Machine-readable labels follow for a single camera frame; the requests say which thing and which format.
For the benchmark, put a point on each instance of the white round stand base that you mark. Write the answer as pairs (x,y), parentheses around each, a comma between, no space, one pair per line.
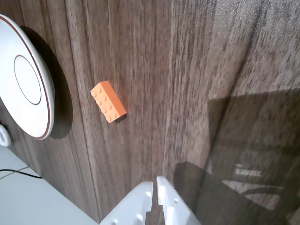
(4,137)

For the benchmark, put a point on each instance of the white plate with brown rings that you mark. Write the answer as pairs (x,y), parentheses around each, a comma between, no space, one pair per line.
(25,79)

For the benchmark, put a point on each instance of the orange lego block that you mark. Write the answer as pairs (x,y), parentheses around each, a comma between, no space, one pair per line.
(110,103)

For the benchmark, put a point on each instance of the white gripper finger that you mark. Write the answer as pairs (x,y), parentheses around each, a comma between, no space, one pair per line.
(136,201)
(173,206)

